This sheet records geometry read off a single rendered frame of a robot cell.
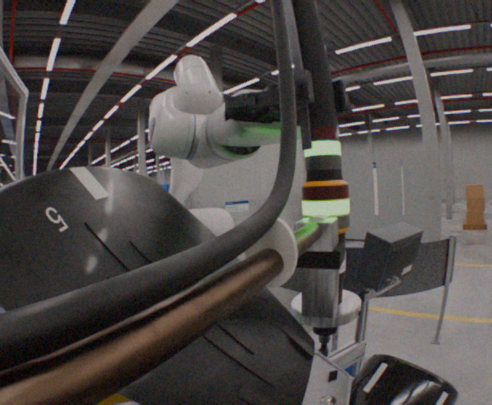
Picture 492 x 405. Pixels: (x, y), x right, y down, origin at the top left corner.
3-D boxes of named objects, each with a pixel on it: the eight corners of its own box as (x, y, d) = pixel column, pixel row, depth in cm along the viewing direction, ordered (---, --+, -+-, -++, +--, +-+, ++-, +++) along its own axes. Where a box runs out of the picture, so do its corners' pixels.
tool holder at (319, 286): (354, 342, 19) (360, 222, 18) (272, 333, 22) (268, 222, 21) (363, 299, 27) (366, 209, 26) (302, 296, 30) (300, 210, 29)
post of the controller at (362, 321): (359, 343, 82) (365, 294, 81) (354, 341, 84) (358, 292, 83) (365, 340, 83) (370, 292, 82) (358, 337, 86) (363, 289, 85)
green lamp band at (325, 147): (338, 153, 22) (337, 139, 22) (300, 156, 24) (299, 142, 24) (342, 157, 25) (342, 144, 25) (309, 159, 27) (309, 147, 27)
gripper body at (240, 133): (269, 156, 41) (321, 145, 31) (205, 157, 36) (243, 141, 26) (266, 108, 41) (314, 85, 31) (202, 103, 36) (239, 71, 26)
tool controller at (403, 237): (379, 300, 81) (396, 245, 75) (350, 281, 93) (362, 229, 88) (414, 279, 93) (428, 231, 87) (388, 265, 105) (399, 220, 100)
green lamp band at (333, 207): (346, 215, 22) (346, 200, 22) (297, 216, 24) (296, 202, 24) (351, 210, 26) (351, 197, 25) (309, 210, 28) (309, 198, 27)
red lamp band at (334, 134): (337, 138, 22) (335, 124, 22) (299, 141, 24) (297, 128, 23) (342, 143, 25) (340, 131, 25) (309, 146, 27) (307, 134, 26)
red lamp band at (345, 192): (346, 199, 22) (345, 184, 22) (296, 201, 24) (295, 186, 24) (350, 196, 25) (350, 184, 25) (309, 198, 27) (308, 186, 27)
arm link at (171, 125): (154, 57, 54) (155, 118, 35) (218, 70, 62) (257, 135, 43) (145, 91, 60) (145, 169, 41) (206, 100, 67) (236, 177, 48)
